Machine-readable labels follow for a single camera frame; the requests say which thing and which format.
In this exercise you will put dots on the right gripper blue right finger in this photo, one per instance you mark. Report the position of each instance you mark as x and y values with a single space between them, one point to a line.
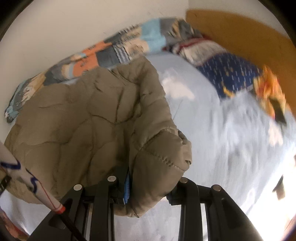
186 194

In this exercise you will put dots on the patchwork cartoon rolled quilt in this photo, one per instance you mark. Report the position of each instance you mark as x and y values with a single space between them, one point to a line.
152 36

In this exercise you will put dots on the black phone on bed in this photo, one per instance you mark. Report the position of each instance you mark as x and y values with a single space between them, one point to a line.
279 115

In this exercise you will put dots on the orange yellow crumpled cloth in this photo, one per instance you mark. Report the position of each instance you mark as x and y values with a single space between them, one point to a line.
267 86

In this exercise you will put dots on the navy starred striped pillow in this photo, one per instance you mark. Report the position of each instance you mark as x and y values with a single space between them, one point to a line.
227 72

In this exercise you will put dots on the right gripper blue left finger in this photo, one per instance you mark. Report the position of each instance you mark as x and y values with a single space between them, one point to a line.
111 191

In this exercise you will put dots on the wooden headboard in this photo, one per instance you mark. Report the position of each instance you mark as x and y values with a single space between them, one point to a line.
253 41

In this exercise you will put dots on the olive quilted hooded coat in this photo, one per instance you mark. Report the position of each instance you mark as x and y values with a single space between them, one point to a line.
69 134

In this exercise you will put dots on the light blue cloud bedsheet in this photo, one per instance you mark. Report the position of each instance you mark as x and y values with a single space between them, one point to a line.
234 142

